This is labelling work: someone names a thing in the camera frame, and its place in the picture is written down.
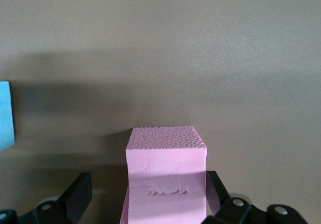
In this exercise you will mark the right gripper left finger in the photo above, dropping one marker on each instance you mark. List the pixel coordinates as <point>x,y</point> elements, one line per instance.
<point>72,199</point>

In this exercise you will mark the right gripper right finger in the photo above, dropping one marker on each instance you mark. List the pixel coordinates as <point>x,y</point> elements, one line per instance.
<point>223,204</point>

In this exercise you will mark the pink foam block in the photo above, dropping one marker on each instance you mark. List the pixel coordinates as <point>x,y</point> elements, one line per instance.
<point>124,209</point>
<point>165,163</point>

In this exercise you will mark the blue foam block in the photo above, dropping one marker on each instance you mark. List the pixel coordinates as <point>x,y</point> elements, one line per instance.
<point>6,113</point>

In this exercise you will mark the brown table mat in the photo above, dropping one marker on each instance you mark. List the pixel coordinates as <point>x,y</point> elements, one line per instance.
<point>160,45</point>

